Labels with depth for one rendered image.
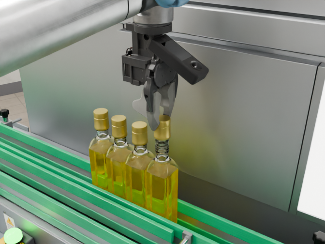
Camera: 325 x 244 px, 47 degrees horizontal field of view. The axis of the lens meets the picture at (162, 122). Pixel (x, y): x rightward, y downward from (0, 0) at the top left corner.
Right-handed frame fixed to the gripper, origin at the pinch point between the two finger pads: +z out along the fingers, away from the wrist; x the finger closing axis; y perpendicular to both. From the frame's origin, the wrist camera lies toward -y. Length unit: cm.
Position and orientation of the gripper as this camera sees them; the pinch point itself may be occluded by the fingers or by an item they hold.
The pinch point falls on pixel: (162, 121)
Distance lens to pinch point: 77.3
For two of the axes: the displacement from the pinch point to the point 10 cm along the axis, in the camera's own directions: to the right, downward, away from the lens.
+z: 0.0, 8.9, 4.6
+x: -5.7, 3.8, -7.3
